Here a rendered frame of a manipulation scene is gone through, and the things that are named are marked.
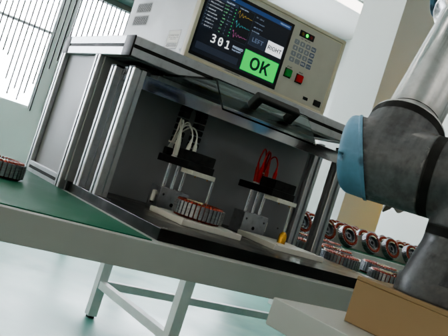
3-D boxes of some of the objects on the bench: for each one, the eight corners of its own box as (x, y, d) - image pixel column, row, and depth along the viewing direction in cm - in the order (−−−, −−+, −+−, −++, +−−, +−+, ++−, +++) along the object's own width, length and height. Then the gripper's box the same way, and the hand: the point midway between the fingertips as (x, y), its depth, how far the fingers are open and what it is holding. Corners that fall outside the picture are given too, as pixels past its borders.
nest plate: (323, 263, 156) (324, 257, 156) (273, 249, 148) (275, 244, 148) (283, 246, 169) (285, 241, 169) (236, 233, 161) (238, 228, 161)
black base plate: (401, 300, 151) (405, 291, 151) (157, 240, 116) (161, 227, 116) (277, 247, 190) (279, 239, 190) (67, 191, 155) (69, 181, 155)
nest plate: (240, 241, 143) (242, 235, 143) (181, 225, 135) (183, 219, 135) (205, 225, 156) (206, 219, 156) (149, 209, 148) (150, 204, 148)
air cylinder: (182, 217, 157) (189, 194, 157) (155, 209, 153) (162, 186, 153) (172, 212, 162) (179, 190, 162) (145, 205, 158) (152, 182, 158)
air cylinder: (262, 239, 170) (269, 218, 171) (239, 232, 166) (245, 211, 167) (251, 234, 175) (257, 213, 175) (227, 227, 171) (234, 207, 171)
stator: (416, 297, 168) (421, 283, 168) (375, 285, 165) (380, 271, 165) (396, 287, 179) (400, 274, 179) (358, 276, 176) (362, 263, 176)
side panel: (69, 191, 157) (112, 58, 157) (57, 187, 155) (101, 54, 156) (34, 171, 180) (72, 57, 181) (23, 169, 179) (61, 53, 179)
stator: (386, 281, 193) (390, 268, 193) (351, 268, 199) (355, 256, 199) (401, 283, 202) (405, 271, 202) (367, 271, 208) (371, 259, 208)
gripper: (423, 168, 153) (377, 226, 165) (495, 195, 158) (447, 249, 169) (415, 145, 160) (373, 202, 172) (486, 171, 164) (439, 225, 176)
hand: (407, 218), depth 173 cm, fingers open, 14 cm apart
